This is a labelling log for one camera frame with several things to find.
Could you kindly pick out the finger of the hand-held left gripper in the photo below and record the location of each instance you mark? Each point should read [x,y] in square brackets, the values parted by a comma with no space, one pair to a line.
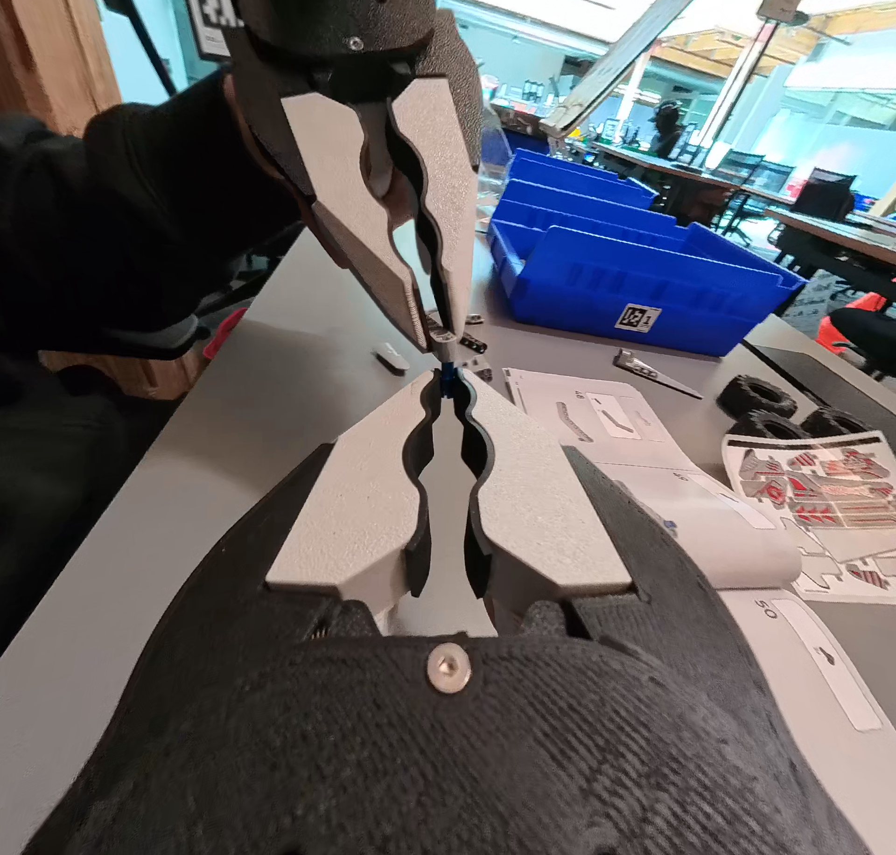
[441,155]
[336,169]

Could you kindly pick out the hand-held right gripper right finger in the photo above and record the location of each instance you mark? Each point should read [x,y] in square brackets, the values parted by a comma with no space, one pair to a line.
[546,519]

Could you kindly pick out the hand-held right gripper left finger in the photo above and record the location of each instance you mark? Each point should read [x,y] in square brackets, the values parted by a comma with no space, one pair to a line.
[350,512]

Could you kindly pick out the blue toy pin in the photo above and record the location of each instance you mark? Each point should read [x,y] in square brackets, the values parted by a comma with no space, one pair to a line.
[449,380]

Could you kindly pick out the grey toy beam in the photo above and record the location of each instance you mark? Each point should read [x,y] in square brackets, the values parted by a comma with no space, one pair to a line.
[444,344]

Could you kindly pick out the person's left forearm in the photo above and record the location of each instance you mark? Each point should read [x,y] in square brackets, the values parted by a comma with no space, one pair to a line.
[175,204]

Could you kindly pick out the grey desk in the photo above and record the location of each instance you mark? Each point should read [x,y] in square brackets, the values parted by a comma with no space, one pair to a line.
[294,414]

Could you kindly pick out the person's left hand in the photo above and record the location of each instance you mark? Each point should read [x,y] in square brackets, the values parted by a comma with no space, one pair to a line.
[399,201]

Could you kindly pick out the black and white marker tag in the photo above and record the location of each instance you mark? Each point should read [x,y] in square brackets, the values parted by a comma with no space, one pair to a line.
[206,8]

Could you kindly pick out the white instruction booklet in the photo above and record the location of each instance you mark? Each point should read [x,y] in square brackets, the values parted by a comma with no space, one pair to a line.
[665,463]

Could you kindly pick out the blue plastic bin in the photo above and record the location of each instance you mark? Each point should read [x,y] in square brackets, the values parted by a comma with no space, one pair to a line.
[595,215]
[630,295]
[574,169]

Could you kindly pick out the small grey toy piece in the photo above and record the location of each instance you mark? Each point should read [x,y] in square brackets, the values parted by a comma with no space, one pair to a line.
[392,358]

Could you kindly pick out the black metal pole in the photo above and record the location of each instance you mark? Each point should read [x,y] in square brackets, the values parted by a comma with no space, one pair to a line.
[136,22]

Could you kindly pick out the grey toy wedge panel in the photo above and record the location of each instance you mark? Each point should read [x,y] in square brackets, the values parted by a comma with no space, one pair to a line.
[651,372]

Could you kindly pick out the black toy beam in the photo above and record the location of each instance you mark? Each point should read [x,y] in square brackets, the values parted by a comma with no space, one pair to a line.
[474,344]

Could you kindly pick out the red object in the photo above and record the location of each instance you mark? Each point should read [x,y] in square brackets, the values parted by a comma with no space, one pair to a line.
[224,334]

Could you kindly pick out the brown board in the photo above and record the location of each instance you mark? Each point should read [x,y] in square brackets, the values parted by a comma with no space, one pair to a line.
[630,50]

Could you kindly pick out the wooden table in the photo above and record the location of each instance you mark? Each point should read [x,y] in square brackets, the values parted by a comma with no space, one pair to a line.
[840,236]
[665,164]

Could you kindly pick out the black toy tyre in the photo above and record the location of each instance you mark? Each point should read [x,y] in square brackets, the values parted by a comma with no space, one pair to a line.
[766,427]
[836,422]
[756,399]

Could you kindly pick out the red and grey sticker sheet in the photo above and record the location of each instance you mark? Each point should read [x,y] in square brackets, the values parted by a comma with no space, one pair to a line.
[805,491]

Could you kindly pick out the wooden furniture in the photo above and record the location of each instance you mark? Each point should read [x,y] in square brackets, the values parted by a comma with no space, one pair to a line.
[126,379]

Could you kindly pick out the wooden pillar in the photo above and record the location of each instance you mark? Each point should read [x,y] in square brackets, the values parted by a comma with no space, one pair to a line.
[42,29]

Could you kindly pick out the person's dark clothing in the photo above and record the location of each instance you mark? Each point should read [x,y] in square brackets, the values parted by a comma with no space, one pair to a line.
[56,484]

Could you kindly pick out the black mesh office chair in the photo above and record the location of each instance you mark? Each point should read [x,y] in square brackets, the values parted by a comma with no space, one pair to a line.
[742,169]

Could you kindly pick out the silver stand pole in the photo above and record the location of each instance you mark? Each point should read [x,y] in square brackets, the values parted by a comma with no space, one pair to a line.
[742,78]

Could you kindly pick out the dark flat board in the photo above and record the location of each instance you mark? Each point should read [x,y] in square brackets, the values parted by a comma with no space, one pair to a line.
[826,372]

